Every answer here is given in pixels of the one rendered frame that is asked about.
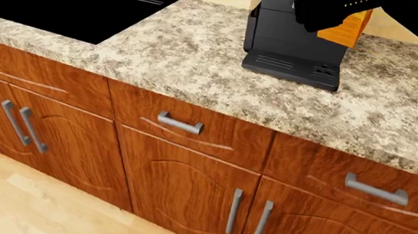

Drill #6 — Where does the grey cabinet door handle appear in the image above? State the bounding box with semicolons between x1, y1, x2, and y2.
15;106;53;154
224;187;244;234
252;198;276;234
0;99;37;148

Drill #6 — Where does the wooden false drawer panel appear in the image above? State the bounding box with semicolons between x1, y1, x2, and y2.
0;37;121;121

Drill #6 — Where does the black kitchen sink basin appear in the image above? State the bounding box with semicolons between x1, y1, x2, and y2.
0;0;180;53

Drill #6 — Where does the wooden drawer front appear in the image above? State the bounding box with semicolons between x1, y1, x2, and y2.
260;129;418;232
100;77;280;175

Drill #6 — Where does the black coffee machine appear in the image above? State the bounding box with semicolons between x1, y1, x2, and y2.
240;0;354;93

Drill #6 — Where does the orange drink carton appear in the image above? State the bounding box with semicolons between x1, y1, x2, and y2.
315;5;374;50

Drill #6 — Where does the grey drawer handle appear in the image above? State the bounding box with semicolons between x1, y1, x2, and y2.
342;171;412;207
155;110;206;136

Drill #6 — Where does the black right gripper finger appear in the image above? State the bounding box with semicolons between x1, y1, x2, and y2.
300;12;338;36

